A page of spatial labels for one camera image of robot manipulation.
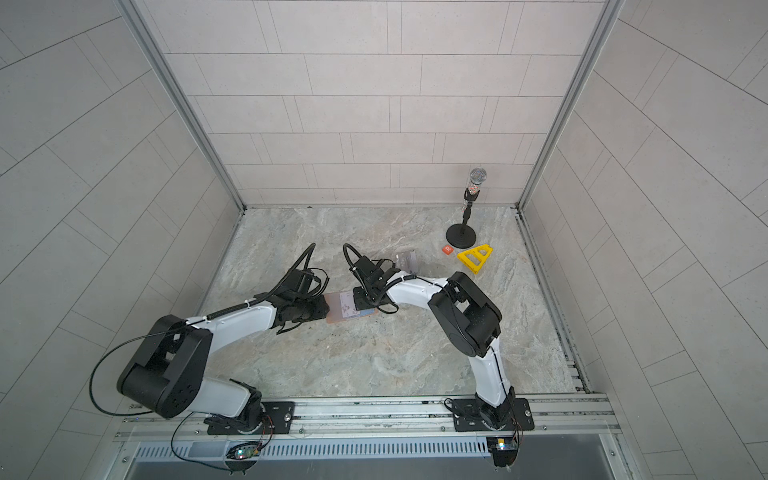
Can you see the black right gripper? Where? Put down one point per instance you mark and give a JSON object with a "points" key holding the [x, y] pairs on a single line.
{"points": [[360, 304]]}

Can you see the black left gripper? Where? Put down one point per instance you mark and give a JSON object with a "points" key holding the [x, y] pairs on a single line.
{"points": [[322, 308]]}

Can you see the white VIP card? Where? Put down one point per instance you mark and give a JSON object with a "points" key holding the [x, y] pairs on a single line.
{"points": [[347, 305]]}

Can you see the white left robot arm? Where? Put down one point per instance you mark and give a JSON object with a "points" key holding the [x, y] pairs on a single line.
{"points": [[167, 371]]}

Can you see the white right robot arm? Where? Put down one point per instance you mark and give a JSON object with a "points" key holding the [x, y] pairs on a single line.
{"points": [[467, 316]]}

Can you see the clear acrylic card stand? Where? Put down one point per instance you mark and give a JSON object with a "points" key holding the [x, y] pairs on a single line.
{"points": [[407, 261]]}

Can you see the black microphone stand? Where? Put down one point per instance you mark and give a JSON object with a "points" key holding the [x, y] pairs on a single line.
{"points": [[461, 235]]}

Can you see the yellow triangle block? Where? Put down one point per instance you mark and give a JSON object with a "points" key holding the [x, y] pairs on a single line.
{"points": [[475, 258]]}

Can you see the left green circuit board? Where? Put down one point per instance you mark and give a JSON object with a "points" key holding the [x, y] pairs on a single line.
{"points": [[244, 451]]}

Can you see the white ventilation grille strip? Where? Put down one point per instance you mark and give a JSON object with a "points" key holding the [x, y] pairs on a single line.
{"points": [[311, 449]]}

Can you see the right circuit board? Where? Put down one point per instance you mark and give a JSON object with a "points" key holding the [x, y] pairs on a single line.
{"points": [[503, 450]]}

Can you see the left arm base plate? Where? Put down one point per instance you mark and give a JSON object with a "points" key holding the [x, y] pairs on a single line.
{"points": [[271, 417]]}

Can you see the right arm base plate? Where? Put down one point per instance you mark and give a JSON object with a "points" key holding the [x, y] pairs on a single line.
{"points": [[474, 415]]}

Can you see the aluminium mounting rail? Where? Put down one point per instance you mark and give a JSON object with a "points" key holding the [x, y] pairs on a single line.
{"points": [[391, 417]]}

